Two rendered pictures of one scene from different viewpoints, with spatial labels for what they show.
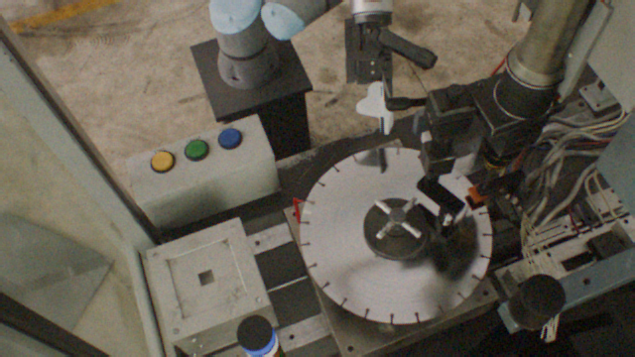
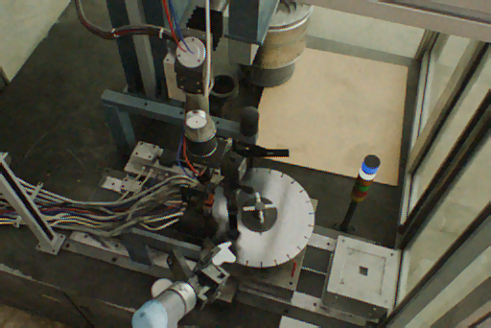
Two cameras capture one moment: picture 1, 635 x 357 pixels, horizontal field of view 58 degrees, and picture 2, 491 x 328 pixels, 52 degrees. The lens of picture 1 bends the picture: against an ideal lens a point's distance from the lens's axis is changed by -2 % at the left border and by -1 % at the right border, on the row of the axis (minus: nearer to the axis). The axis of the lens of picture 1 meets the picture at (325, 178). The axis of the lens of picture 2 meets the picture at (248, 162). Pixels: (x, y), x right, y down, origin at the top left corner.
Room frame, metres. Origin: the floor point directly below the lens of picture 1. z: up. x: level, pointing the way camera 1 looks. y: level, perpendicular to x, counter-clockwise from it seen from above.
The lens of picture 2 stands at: (1.00, 0.22, 2.29)
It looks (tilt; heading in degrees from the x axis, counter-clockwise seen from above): 57 degrees down; 212
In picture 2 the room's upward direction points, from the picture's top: 3 degrees clockwise
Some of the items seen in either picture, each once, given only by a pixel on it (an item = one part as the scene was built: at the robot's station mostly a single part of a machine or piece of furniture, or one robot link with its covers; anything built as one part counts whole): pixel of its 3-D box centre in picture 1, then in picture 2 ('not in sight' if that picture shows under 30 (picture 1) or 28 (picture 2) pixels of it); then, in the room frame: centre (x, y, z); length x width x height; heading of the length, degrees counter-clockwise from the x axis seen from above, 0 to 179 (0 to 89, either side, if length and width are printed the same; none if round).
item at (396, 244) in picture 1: (395, 225); (259, 212); (0.40, -0.11, 0.96); 0.11 x 0.11 x 0.03
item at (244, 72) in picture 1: (246, 52); not in sight; (0.96, 0.17, 0.80); 0.15 x 0.15 x 0.10
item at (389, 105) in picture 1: (418, 110); (242, 181); (0.46, -0.13, 1.21); 0.08 x 0.06 x 0.03; 108
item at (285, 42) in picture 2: not in sight; (268, 35); (-0.28, -0.52, 0.93); 0.31 x 0.31 x 0.36
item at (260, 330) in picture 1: (256, 335); (370, 164); (0.18, 0.10, 1.14); 0.05 x 0.04 x 0.03; 18
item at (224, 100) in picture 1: (267, 144); not in sight; (0.96, 0.17, 0.37); 0.40 x 0.40 x 0.75; 18
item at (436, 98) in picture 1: (444, 132); (233, 175); (0.44, -0.17, 1.17); 0.06 x 0.05 x 0.20; 99
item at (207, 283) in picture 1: (214, 290); (358, 279); (0.35, 0.22, 0.82); 0.18 x 0.18 x 0.15; 18
